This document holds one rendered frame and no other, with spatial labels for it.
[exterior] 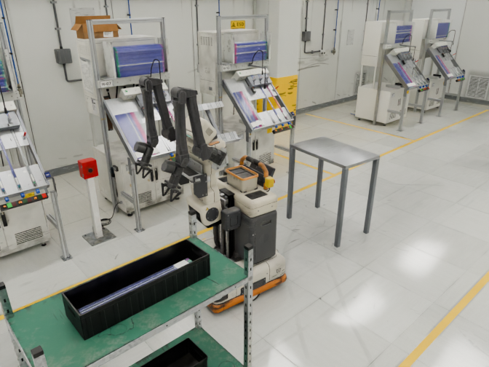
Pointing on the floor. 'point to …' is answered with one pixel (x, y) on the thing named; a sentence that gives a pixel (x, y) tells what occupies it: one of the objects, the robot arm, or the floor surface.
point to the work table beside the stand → (319, 148)
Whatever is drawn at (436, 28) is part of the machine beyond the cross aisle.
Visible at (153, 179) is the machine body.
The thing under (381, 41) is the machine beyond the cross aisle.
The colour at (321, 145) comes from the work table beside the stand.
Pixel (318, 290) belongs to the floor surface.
